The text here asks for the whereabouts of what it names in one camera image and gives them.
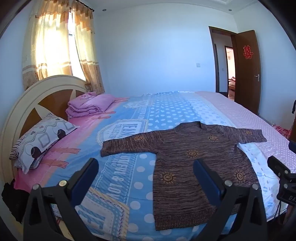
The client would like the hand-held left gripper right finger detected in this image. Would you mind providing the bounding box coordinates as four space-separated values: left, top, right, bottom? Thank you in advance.
193 159 269 241

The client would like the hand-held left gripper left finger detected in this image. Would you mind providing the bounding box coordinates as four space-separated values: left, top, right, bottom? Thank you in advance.
23 158 100 241

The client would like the brown knitted sweater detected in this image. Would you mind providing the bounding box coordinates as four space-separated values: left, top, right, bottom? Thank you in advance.
100 122 267 231

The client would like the red patterned bag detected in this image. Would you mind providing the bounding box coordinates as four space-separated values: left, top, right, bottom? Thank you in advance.
272 124 292 139

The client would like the blue pink printed bed sheet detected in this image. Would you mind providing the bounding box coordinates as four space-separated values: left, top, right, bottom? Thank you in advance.
13 91 293 241

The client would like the white patterned pillow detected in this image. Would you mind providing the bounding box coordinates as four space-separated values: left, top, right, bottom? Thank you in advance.
9 113 80 174

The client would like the folded pink blanket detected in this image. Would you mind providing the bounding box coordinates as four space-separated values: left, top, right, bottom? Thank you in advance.
65 91 116 120

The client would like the dark cloth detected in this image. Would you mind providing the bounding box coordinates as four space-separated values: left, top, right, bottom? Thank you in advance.
1 182 29 224

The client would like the brown wooden door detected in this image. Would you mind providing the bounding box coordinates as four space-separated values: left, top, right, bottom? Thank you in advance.
232 30 262 115

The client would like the cream wooden bed headboard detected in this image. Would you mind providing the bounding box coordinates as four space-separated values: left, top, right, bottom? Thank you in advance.
0 75 87 223

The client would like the red paper door decoration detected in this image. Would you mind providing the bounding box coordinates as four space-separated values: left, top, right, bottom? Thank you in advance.
242 45 253 59

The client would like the bright window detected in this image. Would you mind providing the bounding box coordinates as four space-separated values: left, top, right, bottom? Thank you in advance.
67 14 80 77

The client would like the beige patterned curtain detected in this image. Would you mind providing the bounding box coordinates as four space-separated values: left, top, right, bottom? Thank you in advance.
22 7 73 91
69 0 105 95

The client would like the dark curtain rod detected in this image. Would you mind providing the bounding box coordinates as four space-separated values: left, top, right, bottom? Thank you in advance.
76 0 96 12

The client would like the brown door frame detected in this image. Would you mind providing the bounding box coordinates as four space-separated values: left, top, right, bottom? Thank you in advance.
208 26 238 102

